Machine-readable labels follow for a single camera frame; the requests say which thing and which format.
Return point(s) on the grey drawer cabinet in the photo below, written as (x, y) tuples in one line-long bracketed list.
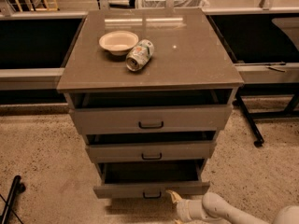
[(169, 111)]

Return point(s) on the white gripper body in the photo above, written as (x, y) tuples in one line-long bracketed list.
[(186, 210)]

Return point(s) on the white wire basket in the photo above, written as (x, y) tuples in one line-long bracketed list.
[(141, 4)]

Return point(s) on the grey bottom drawer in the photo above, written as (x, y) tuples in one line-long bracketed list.
[(150, 179)]

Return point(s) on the white paper bowl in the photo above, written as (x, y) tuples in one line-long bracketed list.
[(118, 43)]

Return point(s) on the black wheeled table frame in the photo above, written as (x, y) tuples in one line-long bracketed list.
[(288, 112)]

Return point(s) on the grey drawer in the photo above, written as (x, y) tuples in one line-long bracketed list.
[(150, 179), (151, 146), (150, 111)]

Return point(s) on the grey middle drawer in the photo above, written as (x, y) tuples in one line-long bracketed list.
[(151, 146)]

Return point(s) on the grey top drawer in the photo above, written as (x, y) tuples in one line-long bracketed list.
[(150, 111)]

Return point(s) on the crushed green soda can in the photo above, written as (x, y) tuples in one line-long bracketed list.
[(140, 55)]

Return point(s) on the grey barrier rail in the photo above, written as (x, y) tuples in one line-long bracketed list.
[(28, 78)]

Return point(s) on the black stand leg left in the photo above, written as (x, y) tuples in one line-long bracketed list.
[(17, 188)]

